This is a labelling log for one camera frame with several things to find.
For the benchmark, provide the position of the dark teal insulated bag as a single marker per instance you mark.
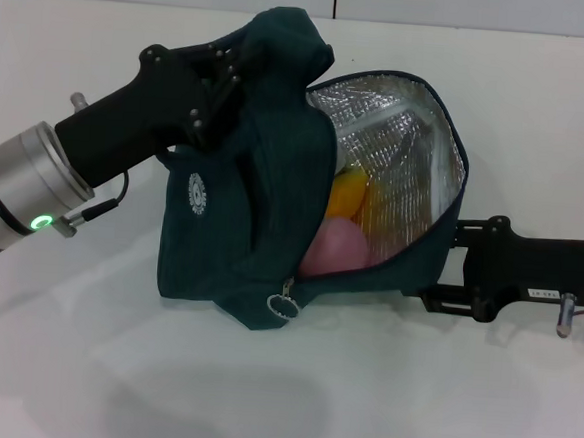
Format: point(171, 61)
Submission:
point(221, 224)

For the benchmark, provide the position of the left gripper silver post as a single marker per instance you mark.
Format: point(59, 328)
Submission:
point(78, 101)

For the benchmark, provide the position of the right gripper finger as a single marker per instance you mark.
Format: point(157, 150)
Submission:
point(460, 233)
point(449, 301)

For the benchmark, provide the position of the pink peach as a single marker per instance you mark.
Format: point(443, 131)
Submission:
point(337, 252)

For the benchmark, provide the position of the gripper silver post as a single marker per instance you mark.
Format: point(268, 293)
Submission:
point(565, 315)
point(78, 101)

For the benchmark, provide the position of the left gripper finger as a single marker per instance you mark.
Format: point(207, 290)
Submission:
point(233, 54)
point(219, 113)

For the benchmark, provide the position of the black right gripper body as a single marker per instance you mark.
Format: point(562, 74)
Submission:
point(544, 272)

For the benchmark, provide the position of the yellow banana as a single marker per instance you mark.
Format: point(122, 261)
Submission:
point(346, 193)

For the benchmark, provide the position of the right gripper silver post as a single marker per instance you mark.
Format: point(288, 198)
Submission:
point(565, 315)

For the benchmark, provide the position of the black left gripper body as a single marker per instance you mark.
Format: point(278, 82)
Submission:
point(144, 108)

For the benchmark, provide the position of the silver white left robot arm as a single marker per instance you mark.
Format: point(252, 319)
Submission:
point(18, 195)

